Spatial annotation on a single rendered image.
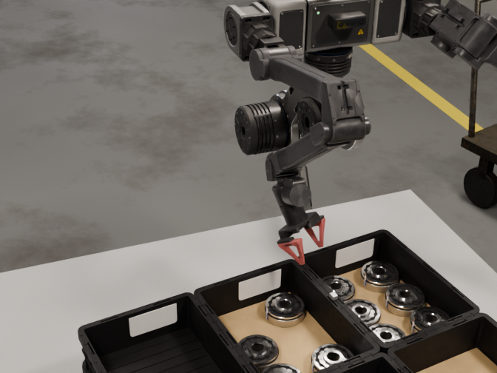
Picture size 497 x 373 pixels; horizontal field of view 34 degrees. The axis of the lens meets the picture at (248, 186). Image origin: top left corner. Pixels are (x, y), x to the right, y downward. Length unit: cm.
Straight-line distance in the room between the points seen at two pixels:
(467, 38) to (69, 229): 255
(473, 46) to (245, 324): 88
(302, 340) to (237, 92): 332
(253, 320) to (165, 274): 46
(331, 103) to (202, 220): 236
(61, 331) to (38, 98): 311
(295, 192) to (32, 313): 87
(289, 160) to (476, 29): 52
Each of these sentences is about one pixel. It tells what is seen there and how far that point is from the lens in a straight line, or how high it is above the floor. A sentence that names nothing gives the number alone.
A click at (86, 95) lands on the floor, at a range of 528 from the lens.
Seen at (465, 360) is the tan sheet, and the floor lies 83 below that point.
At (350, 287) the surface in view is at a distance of 221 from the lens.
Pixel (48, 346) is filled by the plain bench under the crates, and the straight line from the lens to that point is 231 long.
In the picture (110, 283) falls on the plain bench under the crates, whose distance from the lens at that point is 249.
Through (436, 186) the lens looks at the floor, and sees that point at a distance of 438.
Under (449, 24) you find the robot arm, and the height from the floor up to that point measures 159.
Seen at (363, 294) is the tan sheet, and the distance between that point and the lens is 224.
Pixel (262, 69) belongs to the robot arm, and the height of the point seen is 144.
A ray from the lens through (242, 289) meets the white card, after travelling 213.
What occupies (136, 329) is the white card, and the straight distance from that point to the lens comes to 205.
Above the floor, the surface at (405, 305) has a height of 86.
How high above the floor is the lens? 223
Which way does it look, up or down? 32 degrees down
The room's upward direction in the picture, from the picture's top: 1 degrees clockwise
